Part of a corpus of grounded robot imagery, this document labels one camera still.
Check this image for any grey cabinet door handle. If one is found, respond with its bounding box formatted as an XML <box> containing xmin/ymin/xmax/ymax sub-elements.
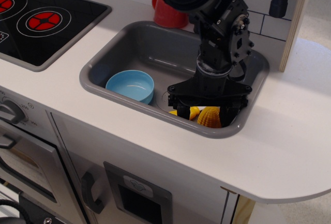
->
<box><xmin>81</xmin><ymin>172</ymin><xmax>104</xmax><ymax>214</ymax></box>

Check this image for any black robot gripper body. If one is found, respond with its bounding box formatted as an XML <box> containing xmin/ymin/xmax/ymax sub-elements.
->
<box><xmin>168</xmin><ymin>66</ymin><xmax>252</xmax><ymax>109</ymax></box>

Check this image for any black cable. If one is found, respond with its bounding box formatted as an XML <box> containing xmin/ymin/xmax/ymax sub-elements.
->
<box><xmin>0</xmin><ymin>199</ymin><xmax>29</xmax><ymax>224</ymax></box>

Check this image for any grey dispenser panel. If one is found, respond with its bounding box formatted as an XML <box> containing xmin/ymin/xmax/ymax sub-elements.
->
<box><xmin>103</xmin><ymin>162</ymin><xmax>173</xmax><ymax>224</ymax></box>

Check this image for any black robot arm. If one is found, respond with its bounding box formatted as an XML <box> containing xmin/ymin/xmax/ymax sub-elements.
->
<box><xmin>163</xmin><ymin>0</ymin><xmax>252</xmax><ymax>127</ymax></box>

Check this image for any red plastic cup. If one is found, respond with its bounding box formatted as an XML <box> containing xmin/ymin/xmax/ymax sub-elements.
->
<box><xmin>152</xmin><ymin>0</ymin><xmax>189</xmax><ymax>28</ymax></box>

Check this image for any light wood side panel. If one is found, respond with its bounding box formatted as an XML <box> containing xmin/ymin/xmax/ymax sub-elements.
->
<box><xmin>278</xmin><ymin>0</ymin><xmax>309</xmax><ymax>72</ymax></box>

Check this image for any black toy stovetop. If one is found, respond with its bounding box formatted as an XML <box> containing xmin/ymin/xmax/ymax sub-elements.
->
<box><xmin>1</xmin><ymin>0</ymin><xmax>112</xmax><ymax>72</ymax></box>

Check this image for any grey oven door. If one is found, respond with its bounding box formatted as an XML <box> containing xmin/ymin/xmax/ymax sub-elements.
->
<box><xmin>1</xmin><ymin>122</ymin><xmax>85</xmax><ymax>223</ymax></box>

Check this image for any yellow toy corn cob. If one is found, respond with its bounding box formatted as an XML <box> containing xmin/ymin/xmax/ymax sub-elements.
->
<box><xmin>197</xmin><ymin>107</ymin><xmax>222</xmax><ymax>128</ymax></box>

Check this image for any light blue plastic bowl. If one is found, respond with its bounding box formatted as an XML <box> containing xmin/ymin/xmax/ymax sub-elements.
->
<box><xmin>106</xmin><ymin>70</ymin><xmax>155</xmax><ymax>104</ymax></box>

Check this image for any grey oven control knob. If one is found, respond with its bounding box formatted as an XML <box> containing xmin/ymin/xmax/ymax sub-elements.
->
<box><xmin>1</xmin><ymin>100</ymin><xmax>28</xmax><ymax>124</ymax></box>

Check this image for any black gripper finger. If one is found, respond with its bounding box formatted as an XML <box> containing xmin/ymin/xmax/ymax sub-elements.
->
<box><xmin>176</xmin><ymin>104</ymin><xmax>190</xmax><ymax>119</ymax></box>
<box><xmin>219</xmin><ymin>106</ymin><xmax>239</xmax><ymax>127</ymax></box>

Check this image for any yellow handled toy spatula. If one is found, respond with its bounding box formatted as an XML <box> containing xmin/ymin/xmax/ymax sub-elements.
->
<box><xmin>169</xmin><ymin>107</ymin><xmax>200</xmax><ymax>120</ymax></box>

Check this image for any grey plastic sink basin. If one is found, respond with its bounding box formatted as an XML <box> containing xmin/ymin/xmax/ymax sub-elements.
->
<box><xmin>80</xmin><ymin>21</ymin><xmax>269</xmax><ymax>139</ymax></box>

